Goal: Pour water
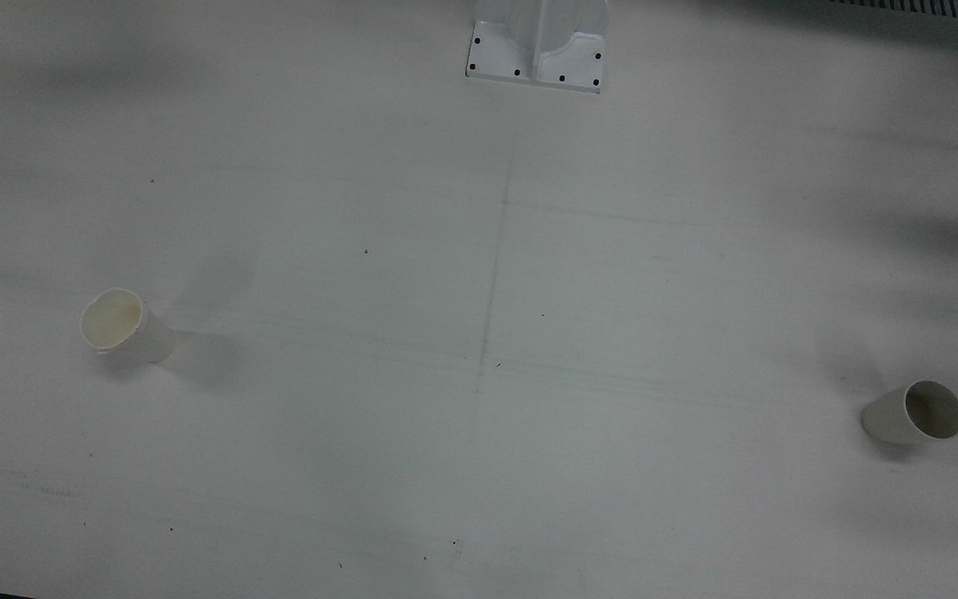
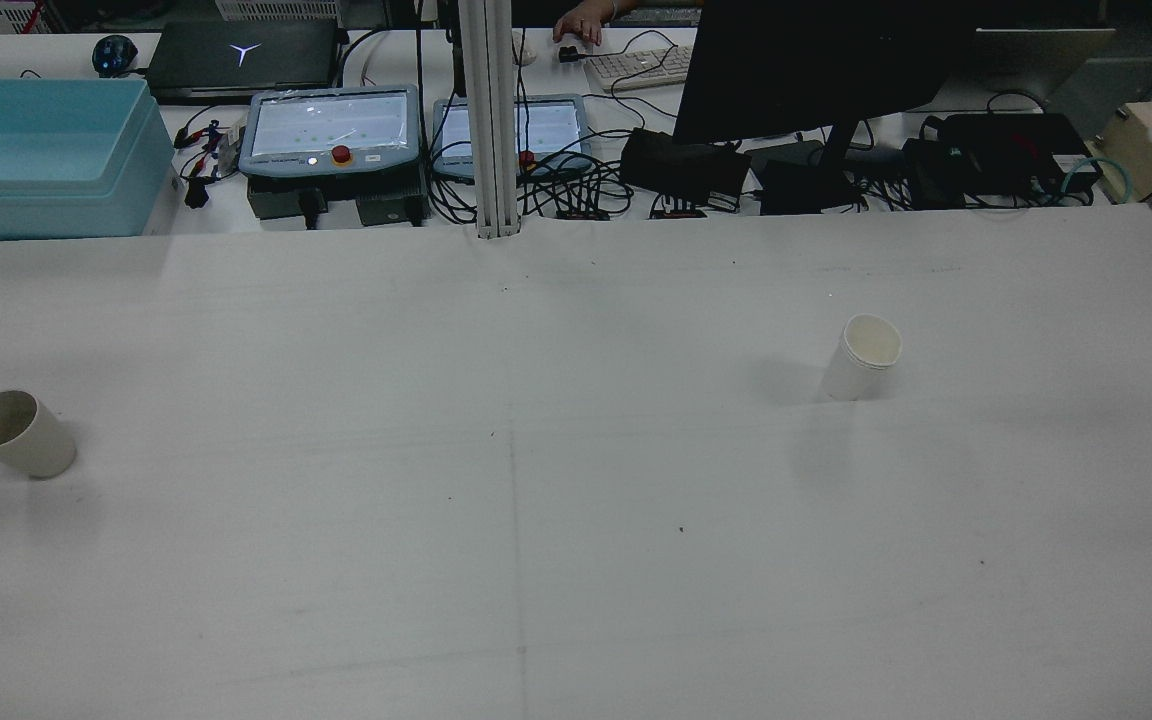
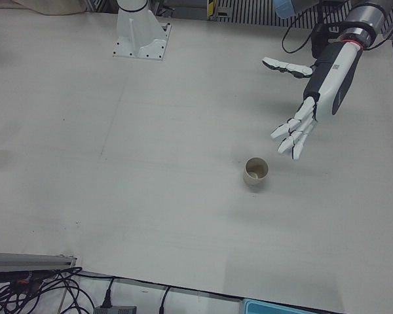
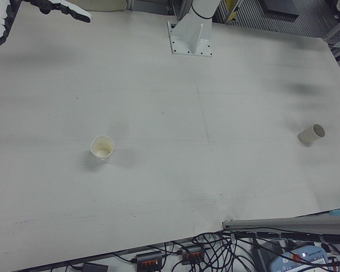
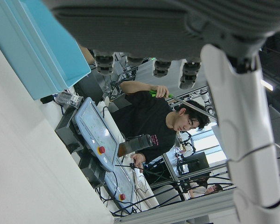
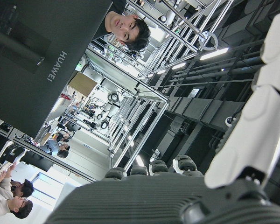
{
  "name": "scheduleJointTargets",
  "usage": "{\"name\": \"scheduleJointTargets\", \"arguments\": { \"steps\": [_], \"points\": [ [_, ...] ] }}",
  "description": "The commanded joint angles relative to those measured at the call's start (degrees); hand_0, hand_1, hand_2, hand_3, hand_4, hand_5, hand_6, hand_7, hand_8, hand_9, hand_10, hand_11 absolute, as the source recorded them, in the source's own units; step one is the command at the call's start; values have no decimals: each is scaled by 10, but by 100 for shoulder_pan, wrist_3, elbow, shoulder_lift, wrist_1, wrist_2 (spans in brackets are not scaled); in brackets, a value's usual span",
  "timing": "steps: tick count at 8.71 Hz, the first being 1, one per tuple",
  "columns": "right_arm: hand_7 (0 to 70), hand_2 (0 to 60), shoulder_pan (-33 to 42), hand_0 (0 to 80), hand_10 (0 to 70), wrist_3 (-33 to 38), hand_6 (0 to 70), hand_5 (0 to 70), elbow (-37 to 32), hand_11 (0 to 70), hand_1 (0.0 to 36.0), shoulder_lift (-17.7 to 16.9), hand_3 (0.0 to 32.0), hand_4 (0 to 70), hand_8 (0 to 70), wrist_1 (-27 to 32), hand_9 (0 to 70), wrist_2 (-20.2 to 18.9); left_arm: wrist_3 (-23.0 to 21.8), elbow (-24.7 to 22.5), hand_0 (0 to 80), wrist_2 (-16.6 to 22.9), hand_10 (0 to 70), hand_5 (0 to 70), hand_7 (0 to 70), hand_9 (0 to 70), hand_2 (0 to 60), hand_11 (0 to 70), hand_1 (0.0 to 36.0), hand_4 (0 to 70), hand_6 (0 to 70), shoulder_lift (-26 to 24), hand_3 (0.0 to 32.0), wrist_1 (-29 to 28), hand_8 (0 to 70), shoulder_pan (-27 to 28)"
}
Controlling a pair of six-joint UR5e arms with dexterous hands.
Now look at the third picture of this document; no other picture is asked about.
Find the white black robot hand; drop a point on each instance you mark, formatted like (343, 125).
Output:
(330, 81)

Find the beige paper cup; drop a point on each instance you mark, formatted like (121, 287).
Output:
(253, 181)

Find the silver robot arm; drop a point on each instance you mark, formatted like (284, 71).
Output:
(363, 19)

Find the yellow black hazard marker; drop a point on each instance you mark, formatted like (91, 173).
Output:
(211, 6)

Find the light blue plastic box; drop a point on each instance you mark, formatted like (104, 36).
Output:
(275, 307)

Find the grey power adapter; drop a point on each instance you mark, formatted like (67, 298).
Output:
(114, 310)

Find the aluminium profile bar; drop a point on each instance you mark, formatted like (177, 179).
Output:
(26, 260)

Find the black power strip orange switches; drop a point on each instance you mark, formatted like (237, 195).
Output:
(16, 279)

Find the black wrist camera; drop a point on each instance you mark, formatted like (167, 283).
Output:
(322, 36)

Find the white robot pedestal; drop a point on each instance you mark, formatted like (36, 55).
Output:
(134, 32)

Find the aluminium frame rail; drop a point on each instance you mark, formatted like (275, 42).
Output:
(100, 5)

